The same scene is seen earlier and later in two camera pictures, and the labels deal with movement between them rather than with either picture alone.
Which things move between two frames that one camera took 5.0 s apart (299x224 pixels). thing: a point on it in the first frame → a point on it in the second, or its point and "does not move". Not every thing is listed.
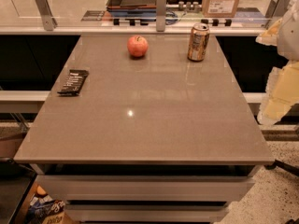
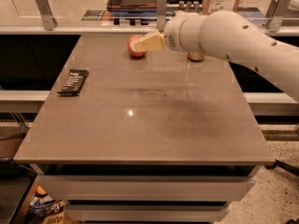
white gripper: x=290 y=35 → x=171 y=35
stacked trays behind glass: x=133 y=2 does not move
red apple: x=137 y=46 does not move
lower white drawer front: x=147 y=212 does not move
